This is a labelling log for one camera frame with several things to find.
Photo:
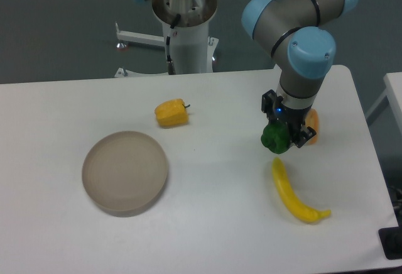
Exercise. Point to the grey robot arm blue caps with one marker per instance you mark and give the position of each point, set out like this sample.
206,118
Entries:
290,31

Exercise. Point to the green bell pepper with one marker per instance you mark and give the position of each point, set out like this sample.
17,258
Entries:
276,137

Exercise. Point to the black device at table edge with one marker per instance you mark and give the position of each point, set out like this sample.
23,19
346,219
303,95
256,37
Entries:
390,238

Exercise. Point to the white side table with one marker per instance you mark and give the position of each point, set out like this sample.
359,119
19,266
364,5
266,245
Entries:
390,96

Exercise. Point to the yellow bell pepper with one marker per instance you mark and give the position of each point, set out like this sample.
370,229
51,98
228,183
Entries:
172,113

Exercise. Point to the orange fruit slice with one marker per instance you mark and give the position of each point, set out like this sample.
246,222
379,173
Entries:
312,120

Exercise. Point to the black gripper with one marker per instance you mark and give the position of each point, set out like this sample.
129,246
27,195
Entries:
289,110

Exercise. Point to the yellow banana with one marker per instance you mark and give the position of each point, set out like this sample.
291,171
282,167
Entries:
295,206

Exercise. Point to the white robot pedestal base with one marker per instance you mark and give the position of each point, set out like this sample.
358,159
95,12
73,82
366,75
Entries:
189,49

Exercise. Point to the beige round plate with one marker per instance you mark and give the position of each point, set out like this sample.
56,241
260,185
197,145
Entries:
125,173

